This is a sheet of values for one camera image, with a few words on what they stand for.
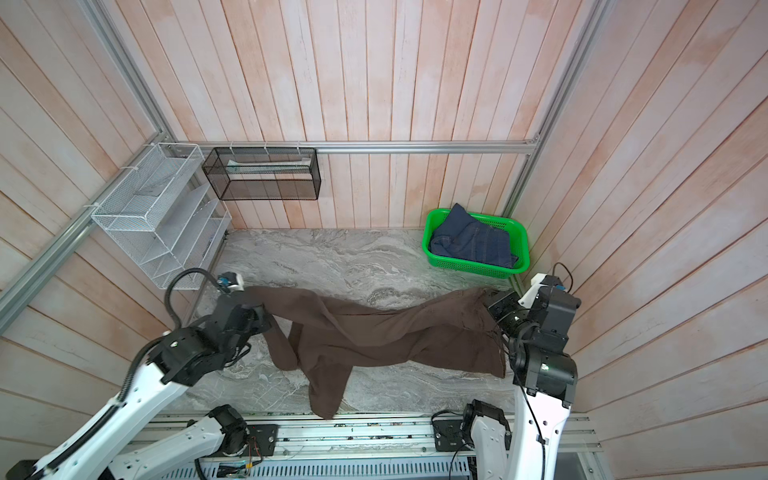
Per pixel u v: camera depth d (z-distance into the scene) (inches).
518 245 41.3
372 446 28.8
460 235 43.2
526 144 36.8
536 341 18.1
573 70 30.2
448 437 28.9
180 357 17.6
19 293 20.5
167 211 28.9
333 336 30.0
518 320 21.0
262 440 28.8
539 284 22.8
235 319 19.1
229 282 23.3
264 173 41.2
